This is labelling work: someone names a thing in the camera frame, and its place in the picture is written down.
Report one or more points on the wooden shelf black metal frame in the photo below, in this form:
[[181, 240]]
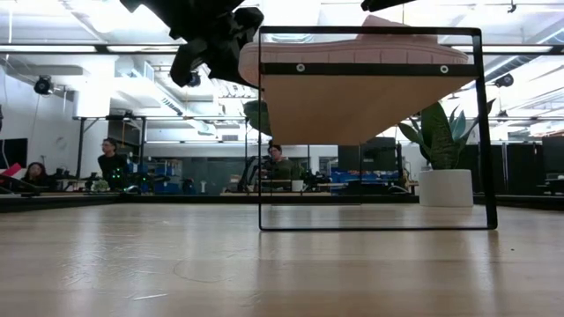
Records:
[[352, 110]]

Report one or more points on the black wall screen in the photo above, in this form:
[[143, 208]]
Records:
[[13, 154]]

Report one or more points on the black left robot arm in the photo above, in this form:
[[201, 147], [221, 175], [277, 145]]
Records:
[[176, 11]]

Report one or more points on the black monitor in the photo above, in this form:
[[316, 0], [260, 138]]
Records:
[[554, 154]]

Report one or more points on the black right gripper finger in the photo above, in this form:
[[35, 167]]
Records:
[[379, 4]]

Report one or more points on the black ceiling spotlight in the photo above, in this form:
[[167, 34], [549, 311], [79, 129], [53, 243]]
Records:
[[504, 80], [196, 80], [43, 86]]

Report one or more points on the standing person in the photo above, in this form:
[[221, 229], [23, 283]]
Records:
[[110, 165]]

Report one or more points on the black background robot arm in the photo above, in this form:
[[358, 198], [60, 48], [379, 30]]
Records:
[[145, 180], [247, 176], [315, 180]]

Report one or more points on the blue storage bin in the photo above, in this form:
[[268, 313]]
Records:
[[165, 169], [365, 177]]

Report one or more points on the pink rubber slide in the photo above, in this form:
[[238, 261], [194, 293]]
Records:
[[352, 55]]

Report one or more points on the red flat object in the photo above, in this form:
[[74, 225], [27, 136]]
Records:
[[11, 170]]

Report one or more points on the black aluminium table frame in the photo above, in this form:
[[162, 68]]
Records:
[[176, 199]]

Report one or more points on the seated person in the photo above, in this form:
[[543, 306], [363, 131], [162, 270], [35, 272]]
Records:
[[37, 172]]

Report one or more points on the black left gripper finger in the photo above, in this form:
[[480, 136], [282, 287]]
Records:
[[227, 66]]

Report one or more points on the small potted plant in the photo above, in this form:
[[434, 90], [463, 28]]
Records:
[[100, 186]]

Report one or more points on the person behind desk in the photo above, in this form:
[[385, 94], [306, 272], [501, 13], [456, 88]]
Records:
[[279, 167]]

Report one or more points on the white plant pot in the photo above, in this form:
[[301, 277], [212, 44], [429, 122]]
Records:
[[445, 189]]

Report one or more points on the green snake plant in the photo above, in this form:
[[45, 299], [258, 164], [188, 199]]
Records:
[[436, 141]]

